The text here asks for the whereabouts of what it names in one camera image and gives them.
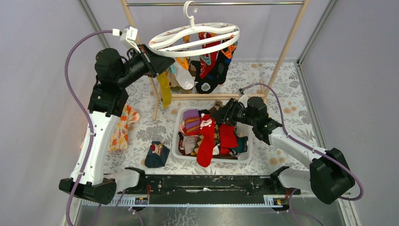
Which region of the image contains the red hanging sock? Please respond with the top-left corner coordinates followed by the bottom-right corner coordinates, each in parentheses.
top-left (199, 32), bottom-right (222, 79)

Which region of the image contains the red santa sock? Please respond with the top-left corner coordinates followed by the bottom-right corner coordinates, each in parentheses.
top-left (197, 113), bottom-right (215, 168)

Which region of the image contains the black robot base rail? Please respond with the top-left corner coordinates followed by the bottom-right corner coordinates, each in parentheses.
top-left (126, 175), bottom-right (293, 196)

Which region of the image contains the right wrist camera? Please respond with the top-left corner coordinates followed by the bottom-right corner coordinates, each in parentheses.
top-left (238, 89), bottom-right (249, 108)

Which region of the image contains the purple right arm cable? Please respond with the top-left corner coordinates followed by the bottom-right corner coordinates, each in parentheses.
top-left (238, 82), bottom-right (365, 226)

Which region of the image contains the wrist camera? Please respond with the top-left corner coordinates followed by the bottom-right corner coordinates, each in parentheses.
top-left (112, 25), bottom-right (141, 53)
top-left (238, 89), bottom-right (249, 108)

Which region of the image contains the white hanging sock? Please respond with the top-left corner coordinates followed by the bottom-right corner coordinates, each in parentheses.
top-left (174, 62), bottom-right (194, 90)

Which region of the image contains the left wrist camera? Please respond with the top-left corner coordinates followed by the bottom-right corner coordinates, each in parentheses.
top-left (112, 25), bottom-right (141, 53)

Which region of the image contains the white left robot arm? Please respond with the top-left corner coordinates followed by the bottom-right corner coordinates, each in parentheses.
top-left (59, 44), bottom-right (175, 205)

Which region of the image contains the purple striped sock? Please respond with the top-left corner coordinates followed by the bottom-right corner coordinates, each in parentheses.
top-left (183, 109), bottom-right (200, 136)

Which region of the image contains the white round clip hanger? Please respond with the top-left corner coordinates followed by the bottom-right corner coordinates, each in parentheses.
top-left (148, 0), bottom-right (240, 58)

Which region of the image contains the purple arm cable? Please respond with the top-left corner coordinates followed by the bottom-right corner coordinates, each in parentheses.
top-left (64, 29), bottom-right (120, 226)
top-left (238, 82), bottom-right (365, 226)

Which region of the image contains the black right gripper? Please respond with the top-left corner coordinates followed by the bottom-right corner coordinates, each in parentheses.
top-left (209, 98), bottom-right (256, 127)

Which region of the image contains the black hanging sock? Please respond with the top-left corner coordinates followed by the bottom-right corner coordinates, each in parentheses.
top-left (191, 42), bottom-right (238, 94)

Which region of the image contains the orange floral cloth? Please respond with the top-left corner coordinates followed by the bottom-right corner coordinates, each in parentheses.
top-left (80, 104), bottom-right (140, 153)

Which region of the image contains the teal sock in bin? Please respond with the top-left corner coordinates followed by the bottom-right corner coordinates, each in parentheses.
top-left (232, 136), bottom-right (248, 153)

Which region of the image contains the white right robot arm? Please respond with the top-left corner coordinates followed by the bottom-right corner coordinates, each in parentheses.
top-left (211, 96), bottom-right (355, 204)

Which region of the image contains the white sock bin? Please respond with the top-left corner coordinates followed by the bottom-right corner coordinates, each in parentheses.
top-left (171, 107), bottom-right (254, 164)

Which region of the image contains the yellow sock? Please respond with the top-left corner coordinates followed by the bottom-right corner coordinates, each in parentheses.
top-left (157, 70), bottom-right (172, 109)

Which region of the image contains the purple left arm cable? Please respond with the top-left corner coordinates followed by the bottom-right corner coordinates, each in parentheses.
top-left (64, 29), bottom-right (120, 226)

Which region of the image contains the navy blue sock bundle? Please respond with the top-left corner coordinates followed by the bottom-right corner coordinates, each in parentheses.
top-left (144, 141), bottom-right (170, 168)

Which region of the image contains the wooden clothes rack frame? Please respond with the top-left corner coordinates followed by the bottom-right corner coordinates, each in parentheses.
top-left (120, 0), bottom-right (311, 121)

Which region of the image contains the red sock in bin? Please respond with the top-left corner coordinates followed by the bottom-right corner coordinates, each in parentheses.
top-left (219, 124), bottom-right (239, 155)

